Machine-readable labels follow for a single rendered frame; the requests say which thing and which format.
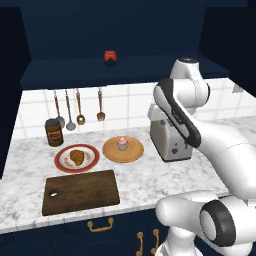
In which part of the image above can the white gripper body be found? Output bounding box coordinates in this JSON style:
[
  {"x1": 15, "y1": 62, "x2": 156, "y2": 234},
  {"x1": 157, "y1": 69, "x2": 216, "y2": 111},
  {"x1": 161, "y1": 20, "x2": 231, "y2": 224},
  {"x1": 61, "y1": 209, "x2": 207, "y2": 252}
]
[{"x1": 147, "y1": 102, "x2": 165, "y2": 123}]

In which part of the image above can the red jam jar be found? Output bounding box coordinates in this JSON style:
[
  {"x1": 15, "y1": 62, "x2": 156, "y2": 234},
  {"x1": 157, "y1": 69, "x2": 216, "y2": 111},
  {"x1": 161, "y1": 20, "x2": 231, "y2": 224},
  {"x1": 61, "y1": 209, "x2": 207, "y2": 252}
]
[{"x1": 103, "y1": 50, "x2": 118, "y2": 68}]

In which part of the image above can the brown croissant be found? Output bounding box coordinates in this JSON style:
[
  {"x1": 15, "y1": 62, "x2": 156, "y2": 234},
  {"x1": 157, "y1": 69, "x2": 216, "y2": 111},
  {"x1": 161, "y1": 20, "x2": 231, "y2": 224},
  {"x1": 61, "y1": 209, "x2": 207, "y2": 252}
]
[{"x1": 68, "y1": 149, "x2": 86, "y2": 167}]

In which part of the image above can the brown jar with dark lid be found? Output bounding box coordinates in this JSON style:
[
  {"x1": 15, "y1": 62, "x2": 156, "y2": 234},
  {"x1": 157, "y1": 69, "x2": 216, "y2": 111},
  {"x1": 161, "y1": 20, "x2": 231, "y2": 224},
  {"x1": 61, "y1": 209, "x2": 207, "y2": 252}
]
[{"x1": 44, "y1": 118, "x2": 65, "y2": 148}]

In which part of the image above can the navy cabinet door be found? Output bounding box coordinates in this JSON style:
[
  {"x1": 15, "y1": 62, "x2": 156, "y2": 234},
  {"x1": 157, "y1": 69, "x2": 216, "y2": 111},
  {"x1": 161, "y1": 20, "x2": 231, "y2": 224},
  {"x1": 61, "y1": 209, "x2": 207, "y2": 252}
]
[
  {"x1": 0, "y1": 5, "x2": 32, "y2": 182},
  {"x1": 199, "y1": 0, "x2": 256, "y2": 98}
]

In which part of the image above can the dark wooden cutting board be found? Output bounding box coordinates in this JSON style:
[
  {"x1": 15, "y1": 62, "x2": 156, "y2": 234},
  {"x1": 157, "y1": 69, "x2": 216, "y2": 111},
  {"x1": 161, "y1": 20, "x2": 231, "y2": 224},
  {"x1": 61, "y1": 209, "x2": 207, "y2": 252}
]
[{"x1": 41, "y1": 169, "x2": 121, "y2": 217}]

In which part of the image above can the silver toaster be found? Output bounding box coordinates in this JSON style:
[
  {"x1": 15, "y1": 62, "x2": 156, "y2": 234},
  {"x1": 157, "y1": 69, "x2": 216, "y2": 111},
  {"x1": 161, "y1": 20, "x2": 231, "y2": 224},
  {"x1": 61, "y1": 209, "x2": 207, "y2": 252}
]
[{"x1": 149, "y1": 117, "x2": 195, "y2": 163}]

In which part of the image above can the round wooden plate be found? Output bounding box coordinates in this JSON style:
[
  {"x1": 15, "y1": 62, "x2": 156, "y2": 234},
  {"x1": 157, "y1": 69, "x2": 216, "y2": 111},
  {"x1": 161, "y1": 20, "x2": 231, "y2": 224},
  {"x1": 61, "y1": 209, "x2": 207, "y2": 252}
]
[{"x1": 101, "y1": 135, "x2": 145, "y2": 164}]

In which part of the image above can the pink cupcake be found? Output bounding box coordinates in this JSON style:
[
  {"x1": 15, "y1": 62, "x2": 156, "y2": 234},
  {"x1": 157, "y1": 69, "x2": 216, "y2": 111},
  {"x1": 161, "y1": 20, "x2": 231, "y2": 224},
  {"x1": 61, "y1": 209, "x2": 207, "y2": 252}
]
[{"x1": 116, "y1": 136, "x2": 130, "y2": 152}]

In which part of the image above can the hanging wooden fork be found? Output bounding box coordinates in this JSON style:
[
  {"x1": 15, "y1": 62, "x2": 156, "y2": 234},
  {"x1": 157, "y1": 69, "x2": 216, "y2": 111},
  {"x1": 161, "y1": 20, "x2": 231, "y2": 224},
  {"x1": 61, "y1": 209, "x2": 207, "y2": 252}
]
[{"x1": 96, "y1": 87, "x2": 107, "y2": 123}]

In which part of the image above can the hanging wooden spoon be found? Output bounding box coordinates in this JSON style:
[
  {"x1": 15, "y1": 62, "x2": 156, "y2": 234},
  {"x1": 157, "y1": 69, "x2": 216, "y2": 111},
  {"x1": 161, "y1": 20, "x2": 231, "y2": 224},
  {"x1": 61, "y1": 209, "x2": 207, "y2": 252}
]
[{"x1": 75, "y1": 88, "x2": 87, "y2": 127}]

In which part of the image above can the hanging grey spoon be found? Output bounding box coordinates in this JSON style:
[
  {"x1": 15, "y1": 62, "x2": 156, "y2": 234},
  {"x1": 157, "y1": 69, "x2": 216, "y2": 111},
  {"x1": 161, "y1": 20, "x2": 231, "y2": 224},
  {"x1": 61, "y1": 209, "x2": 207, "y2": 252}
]
[{"x1": 64, "y1": 89, "x2": 77, "y2": 132}]

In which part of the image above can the hanging metal ladle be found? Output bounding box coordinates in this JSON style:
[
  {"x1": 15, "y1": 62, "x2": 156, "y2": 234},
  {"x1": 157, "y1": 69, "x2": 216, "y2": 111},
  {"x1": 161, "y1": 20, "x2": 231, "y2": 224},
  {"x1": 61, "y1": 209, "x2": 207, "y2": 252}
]
[{"x1": 52, "y1": 89, "x2": 66, "y2": 130}]

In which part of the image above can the red rimmed plate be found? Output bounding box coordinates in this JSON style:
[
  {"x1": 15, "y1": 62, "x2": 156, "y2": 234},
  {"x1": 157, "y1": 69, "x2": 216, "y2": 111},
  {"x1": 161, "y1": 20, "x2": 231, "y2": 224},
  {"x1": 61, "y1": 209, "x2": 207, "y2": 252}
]
[{"x1": 53, "y1": 143, "x2": 101, "y2": 175}]

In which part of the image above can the navy drawer front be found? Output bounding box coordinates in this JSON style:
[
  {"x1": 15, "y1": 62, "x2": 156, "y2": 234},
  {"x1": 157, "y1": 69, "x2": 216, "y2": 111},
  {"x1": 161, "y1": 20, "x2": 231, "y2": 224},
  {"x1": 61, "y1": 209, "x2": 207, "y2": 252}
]
[{"x1": 63, "y1": 210, "x2": 160, "y2": 236}]

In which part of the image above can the grey wall socket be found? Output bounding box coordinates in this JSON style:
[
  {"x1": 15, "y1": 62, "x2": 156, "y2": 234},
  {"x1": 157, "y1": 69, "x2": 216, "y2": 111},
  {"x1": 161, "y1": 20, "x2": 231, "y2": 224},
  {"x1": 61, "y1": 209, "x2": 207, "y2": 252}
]
[{"x1": 232, "y1": 84, "x2": 245, "y2": 95}]

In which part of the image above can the navy open wall cabinet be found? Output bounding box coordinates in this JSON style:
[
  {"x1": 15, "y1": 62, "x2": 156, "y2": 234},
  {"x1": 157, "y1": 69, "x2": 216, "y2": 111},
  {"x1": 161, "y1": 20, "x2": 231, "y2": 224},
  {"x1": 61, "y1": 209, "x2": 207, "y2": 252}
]
[{"x1": 19, "y1": 0, "x2": 231, "y2": 91}]

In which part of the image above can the brass drawer handle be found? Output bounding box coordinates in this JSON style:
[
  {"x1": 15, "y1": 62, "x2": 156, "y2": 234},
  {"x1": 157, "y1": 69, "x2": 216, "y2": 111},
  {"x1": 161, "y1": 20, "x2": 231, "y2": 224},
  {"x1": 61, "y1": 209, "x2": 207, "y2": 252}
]
[{"x1": 86, "y1": 217, "x2": 115, "y2": 233}]

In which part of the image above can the brass cupboard door handle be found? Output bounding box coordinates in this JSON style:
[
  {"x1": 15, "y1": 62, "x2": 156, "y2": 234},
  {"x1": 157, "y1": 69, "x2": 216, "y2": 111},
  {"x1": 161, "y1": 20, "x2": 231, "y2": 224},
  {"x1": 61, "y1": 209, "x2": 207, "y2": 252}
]
[
  {"x1": 136, "y1": 231, "x2": 145, "y2": 256},
  {"x1": 150, "y1": 228, "x2": 161, "y2": 256}
]

